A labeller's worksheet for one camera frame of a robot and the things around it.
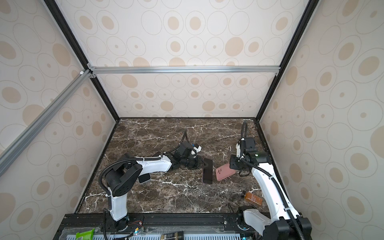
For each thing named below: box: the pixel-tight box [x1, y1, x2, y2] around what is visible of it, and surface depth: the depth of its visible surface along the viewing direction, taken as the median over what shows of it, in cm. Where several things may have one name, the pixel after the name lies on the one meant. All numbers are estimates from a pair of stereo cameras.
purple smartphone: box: [203, 158, 213, 185], surface depth 87 cm
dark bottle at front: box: [160, 230, 184, 240], surface depth 69 cm
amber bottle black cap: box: [245, 192, 263, 206], surface depth 79 cm
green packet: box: [75, 227, 95, 240], surface depth 71 cm
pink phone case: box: [215, 163, 236, 181], surface depth 87 cm
